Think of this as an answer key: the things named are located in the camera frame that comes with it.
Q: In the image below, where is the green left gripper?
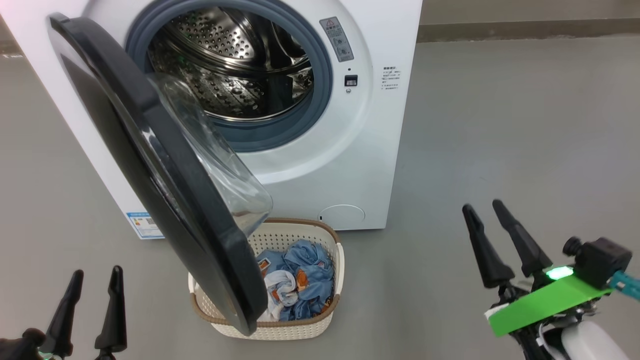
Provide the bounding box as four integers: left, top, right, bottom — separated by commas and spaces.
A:
0, 265, 128, 360

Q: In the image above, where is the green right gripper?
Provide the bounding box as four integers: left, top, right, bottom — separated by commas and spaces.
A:
462, 199, 613, 337

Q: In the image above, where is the black round glass washer door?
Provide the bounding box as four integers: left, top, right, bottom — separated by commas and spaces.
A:
47, 12, 273, 337

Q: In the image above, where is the white garment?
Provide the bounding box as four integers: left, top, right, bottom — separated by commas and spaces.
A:
257, 270, 299, 322

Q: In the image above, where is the blue cartoon print garment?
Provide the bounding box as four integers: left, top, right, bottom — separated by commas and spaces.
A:
256, 239, 335, 321

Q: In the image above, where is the white front-load washing machine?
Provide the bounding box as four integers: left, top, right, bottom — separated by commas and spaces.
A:
0, 0, 423, 240

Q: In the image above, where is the blue energy label sticker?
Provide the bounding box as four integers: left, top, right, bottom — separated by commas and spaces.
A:
126, 212, 165, 239

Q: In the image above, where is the round white filter cover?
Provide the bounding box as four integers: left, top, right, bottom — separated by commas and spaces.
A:
319, 204, 366, 231

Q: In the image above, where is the cream perforated laundry basket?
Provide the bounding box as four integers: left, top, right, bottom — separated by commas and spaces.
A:
188, 217, 345, 341

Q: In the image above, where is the grey warning sticker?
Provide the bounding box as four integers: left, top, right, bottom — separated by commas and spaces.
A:
319, 16, 355, 63

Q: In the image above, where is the teal connector camera cable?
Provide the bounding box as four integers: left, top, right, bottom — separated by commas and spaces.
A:
609, 270, 640, 302

